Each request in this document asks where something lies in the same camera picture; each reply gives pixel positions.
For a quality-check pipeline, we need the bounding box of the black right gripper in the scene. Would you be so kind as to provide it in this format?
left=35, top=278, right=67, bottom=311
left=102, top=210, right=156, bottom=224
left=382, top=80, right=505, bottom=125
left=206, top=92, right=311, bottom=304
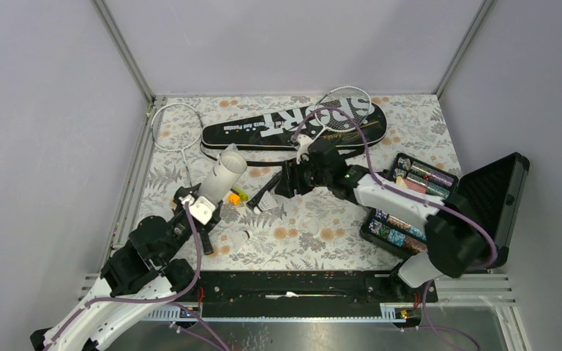
left=274, top=154, right=331, bottom=198

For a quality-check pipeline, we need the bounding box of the white shuttlecock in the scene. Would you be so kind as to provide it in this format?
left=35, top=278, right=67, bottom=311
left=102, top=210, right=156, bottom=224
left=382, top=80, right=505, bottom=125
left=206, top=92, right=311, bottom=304
left=220, top=230, right=251, bottom=254
left=253, top=192, right=279, bottom=214

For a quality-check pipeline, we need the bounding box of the white shuttlecock tube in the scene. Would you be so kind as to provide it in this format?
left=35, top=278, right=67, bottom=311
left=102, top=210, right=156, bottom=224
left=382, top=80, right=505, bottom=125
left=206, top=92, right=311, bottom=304
left=197, top=150, right=247, bottom=204

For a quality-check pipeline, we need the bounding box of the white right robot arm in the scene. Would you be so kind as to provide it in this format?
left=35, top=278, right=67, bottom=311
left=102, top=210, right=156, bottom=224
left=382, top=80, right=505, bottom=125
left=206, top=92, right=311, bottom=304
left=274, top=140, right=498, bottom=301

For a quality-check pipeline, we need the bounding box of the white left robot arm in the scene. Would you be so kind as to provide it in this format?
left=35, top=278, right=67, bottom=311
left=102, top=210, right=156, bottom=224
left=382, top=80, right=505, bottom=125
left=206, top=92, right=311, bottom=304
left=30, top=182, right=230, bottom=350

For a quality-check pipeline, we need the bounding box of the yellow orange small toy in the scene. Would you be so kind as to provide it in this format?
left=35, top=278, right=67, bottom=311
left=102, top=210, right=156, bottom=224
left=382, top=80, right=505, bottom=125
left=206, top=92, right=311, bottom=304
left=228, top=187, right=249, bottom=205

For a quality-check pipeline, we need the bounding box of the black racket bag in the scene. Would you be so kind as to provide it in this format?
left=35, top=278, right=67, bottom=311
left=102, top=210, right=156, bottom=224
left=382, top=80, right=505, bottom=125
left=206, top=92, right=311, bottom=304
left=200, top=103, right=387, bottom=167

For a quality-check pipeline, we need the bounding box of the white racket on left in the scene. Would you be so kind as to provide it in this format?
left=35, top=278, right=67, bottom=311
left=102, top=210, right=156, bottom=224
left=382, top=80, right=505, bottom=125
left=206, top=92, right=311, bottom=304
left=151, top=102, right=203, bottom=254

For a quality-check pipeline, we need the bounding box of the white racket on bag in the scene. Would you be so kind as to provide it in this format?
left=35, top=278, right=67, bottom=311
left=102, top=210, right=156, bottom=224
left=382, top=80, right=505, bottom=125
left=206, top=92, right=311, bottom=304
left=245, top=86, right=373, bottom=210

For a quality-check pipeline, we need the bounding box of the black poker chip case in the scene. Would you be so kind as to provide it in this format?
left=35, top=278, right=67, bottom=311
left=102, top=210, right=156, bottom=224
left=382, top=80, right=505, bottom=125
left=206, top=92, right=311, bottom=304
left=359, top=152, right=531, bottom=268

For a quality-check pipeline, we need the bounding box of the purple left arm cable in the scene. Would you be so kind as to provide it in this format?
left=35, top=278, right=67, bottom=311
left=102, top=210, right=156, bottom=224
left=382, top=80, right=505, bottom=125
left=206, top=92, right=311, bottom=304
left=41, top=201, right=233, bottom=351

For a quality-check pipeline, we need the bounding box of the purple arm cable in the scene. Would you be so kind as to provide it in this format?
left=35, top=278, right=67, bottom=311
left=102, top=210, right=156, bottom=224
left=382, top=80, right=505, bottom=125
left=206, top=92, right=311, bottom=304
left=291, top=105, right=499, bottom=351
left=41, top=201, right=233, bottom=351

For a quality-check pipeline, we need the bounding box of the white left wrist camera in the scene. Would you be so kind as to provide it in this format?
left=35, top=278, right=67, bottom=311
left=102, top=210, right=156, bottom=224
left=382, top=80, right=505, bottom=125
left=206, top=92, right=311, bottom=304
left=180, top=195, right=217, bottom=224

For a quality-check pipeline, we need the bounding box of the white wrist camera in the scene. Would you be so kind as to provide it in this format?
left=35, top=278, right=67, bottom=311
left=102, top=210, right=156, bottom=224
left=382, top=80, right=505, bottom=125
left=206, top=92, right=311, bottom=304
left=296, top=134, right=314, bottom=165
left=180, top=195, right=217, bottom=224

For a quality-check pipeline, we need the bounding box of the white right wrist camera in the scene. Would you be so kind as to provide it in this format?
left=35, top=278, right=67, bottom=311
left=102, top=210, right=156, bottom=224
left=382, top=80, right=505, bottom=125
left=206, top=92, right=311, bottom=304
left=296, top=134, right=314, bottom=165

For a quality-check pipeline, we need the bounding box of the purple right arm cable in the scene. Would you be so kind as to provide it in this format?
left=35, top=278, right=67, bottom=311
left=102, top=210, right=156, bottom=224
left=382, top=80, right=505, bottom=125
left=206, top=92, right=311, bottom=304
left=291, top=105, right=499, bottom=351

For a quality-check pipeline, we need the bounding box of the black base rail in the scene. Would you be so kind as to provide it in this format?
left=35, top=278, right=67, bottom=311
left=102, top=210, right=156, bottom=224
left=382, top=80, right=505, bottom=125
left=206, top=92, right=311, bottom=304
left=176, top=271, right=438, bottom=320

